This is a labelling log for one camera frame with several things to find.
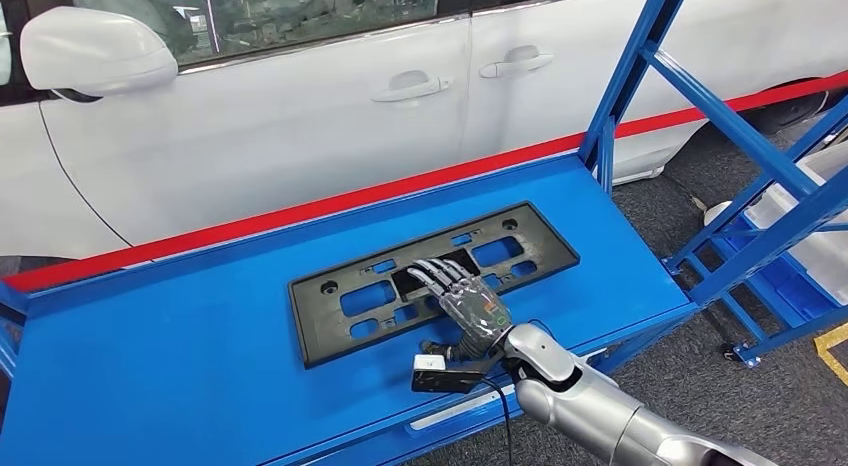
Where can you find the blue plastic bin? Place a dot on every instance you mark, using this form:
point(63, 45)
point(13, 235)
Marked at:
point(795, 291)

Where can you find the white shelf label strip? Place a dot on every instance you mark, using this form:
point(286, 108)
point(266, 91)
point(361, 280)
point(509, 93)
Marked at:
point(457, 410)

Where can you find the white car side mirror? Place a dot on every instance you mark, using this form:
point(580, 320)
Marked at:
point(93, 52)

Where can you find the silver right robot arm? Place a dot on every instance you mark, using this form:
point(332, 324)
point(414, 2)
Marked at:
point(576, 397)

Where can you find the white car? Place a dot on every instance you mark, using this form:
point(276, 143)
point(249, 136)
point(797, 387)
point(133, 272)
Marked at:
point(265, 138)

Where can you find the black licence plate frame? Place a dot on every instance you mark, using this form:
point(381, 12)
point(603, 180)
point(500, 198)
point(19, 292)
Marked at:
point(318, 330)

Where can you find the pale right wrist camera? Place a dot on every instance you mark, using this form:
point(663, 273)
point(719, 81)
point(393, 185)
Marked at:
point(429, 364)

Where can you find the large white plastic bin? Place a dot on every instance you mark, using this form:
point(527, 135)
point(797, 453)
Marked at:
point(828, 251)

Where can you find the yellow floor tape square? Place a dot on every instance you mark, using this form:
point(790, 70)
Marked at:
point(825, 347)

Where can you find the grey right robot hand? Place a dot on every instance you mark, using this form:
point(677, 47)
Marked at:
point(474, 307)

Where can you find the blue metal shelf rack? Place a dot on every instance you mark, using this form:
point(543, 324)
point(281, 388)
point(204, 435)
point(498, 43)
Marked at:
point(795, 330)
point(199, 383)

